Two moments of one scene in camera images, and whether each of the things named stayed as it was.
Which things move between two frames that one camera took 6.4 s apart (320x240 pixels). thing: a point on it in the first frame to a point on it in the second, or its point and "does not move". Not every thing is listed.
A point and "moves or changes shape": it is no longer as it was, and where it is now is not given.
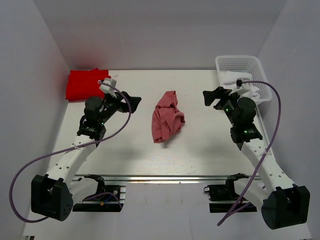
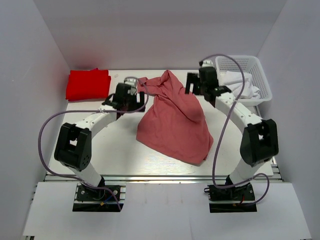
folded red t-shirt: (83, 84) does not move
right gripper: (210, 96) to (191, 78)
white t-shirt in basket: (230, 80) does not move
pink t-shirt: (167, 118) moves or changes shape
